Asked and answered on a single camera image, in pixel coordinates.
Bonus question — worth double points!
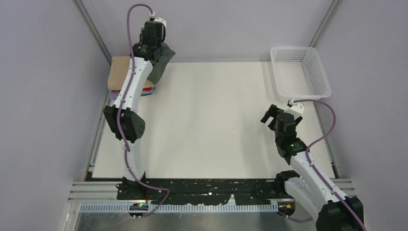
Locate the dark grey t-shirt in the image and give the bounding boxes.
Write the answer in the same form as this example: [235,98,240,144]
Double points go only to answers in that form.
[147,42,176,85]

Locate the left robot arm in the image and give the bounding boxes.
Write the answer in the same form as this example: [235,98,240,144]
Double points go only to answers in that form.
[103,18,166,194]

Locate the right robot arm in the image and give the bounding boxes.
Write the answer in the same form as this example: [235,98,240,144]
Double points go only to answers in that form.
[260,100,367,231]

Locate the white plastic basket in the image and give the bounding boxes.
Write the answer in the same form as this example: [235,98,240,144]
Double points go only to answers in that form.
[270,46,332,101]

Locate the folded beige t-shirt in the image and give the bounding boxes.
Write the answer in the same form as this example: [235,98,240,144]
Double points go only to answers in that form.
[107,56,155,93]

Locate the folded lavender t-shirt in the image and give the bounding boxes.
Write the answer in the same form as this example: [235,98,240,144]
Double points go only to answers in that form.
[110,90,155,100]

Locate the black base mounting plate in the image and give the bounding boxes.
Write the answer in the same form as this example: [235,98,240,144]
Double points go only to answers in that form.
[116,178,292,205]

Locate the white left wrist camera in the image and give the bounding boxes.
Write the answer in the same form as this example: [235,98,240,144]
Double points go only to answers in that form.
[149,12,167,27]

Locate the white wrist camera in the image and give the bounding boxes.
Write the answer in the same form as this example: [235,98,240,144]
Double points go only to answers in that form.
[149,12,167,27]
[284,100,305,119]

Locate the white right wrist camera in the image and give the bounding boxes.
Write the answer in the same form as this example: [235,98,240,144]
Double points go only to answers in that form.
[284,100,305,119]

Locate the aluminium frame rail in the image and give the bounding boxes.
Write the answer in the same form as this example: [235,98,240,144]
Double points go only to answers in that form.
[67,178,357,204]

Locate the white slotted cable duct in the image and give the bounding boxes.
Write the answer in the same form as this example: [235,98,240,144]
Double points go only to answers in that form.
[79,202,279,213]

